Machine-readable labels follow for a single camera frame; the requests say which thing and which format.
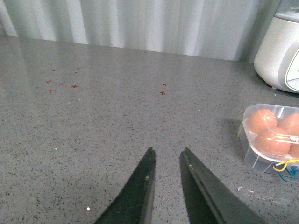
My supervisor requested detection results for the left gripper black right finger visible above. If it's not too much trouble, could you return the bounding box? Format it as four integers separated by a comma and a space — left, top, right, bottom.
180, 147, 266, 224

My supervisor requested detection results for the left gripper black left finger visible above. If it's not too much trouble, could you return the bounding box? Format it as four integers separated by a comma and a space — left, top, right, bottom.
95, 147, 156, 224

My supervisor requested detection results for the clear plastic egg box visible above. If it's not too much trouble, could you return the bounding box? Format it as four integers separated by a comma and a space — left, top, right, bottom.
238, 104, 299, 182

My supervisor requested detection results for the brown egg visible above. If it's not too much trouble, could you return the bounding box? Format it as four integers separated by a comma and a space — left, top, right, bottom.
277, 113, 299, 136
246, 109, 277, 133
288, 144, 299, 159
254, 127, 291, 156

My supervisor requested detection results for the yellow rubber band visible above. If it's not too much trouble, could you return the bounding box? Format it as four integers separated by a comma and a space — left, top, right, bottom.
273, 159, 299, 172

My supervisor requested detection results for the blue rubber band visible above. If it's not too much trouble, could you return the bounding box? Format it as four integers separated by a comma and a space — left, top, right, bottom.
278, 166, 299, 183

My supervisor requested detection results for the white Joyoung cooker appliance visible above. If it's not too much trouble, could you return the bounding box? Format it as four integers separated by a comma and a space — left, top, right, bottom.
254, 0, 299, 93

